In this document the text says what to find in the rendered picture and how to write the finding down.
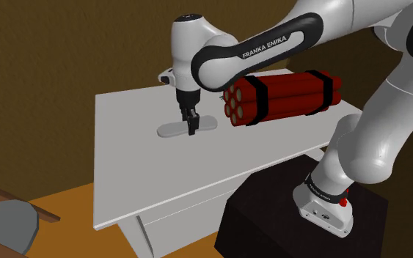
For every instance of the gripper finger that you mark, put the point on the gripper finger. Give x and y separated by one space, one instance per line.
193 123
184 114

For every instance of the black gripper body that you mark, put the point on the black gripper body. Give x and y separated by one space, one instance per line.
188 97

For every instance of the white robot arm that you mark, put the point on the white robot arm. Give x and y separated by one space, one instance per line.
370 143

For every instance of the grey flat oval object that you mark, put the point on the grey flat oval object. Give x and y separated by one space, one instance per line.
170 129

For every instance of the white table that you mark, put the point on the white table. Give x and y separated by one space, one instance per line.
149 171

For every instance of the black robot stand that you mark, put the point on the black robot stand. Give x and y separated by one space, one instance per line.
263 221

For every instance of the wooden chair grey cushion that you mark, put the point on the wooden chair grey cushion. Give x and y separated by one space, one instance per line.
2 221

